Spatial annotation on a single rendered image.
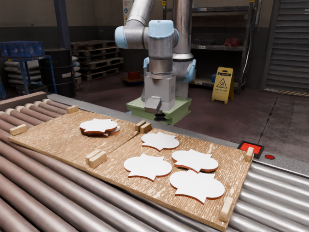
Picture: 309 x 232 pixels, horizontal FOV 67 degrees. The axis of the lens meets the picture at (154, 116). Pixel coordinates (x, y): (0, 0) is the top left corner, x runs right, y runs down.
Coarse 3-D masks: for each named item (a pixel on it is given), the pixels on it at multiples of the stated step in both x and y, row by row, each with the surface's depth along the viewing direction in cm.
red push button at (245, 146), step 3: (243, 144) 84; (246, 144) 84; (249, 144) 84; (240, 147) 82; (243, 147) 82; (246, 147) 82; (252, 147) 82; (255, 147) 82; (258, 147) 82; (246, 150) 80; (255, 150) 80; (258, 150) 80
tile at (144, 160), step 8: (128, 160) 71; (136, 160) 71; (144, 160) 71; (152, 160) 71; (160, 160) 71; (128, 168) 67; (136, 168) 67; (144, 168) 67; (152, 168) 67; (160, 168) 67; (168, 168) 67; (128, 176) 64; (136, 176) 65; (144, 176) 64; (152, 176) 64; (160, 176) 65
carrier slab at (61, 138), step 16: (80, 112) 112; (32, 128) 95; (48, 128) 95; (64, 128) 95; (128, 128) 95; (32, 144) 82; (48, 144) 82; (64, 144) 82; (80, 144) 82; (96, 144) 82; (112, 144) 82; (64, 160) 74; (80, 160) 73
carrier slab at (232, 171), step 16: (128, 144) 82; (192, 144) 82; (208, 144) 82; (112, 160) 73; (224, 160) 73; (240, 160) 73; (96, 176) 67; (112, 176) 65; (224, 176) 65; (240, 176) 65; (144, 192) 59; (160, 192) 59; (224, 192) 59; (176, 208) 55; (192, 208) 54; (208, 208) 54; (208, 224) 51; (224, 224) 50
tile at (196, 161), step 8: (176, 152) 75; (184, 152) 75; (192, 152) 75; (176, 160) 70; (184, 160) 70; (192, 160) 70; (200, 160) 70; (208, 160) 71; (192, 168) 66; (200, 168) 66; (208, 168) 66; (216, 168) 67
